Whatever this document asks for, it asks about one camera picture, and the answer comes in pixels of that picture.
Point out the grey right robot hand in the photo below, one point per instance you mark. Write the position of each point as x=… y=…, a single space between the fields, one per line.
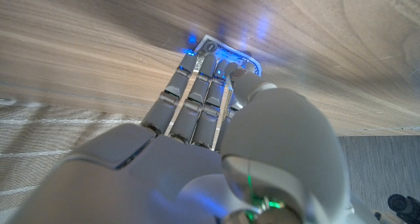
x=183 y=171

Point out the one dollar bill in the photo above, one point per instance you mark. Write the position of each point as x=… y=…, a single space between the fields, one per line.
x=226 y=53

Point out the beige striped backdrop cloth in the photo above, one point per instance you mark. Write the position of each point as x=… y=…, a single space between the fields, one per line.
x=49 y=135

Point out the black round-ended device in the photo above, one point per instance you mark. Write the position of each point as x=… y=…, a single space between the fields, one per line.
x=402 y=203

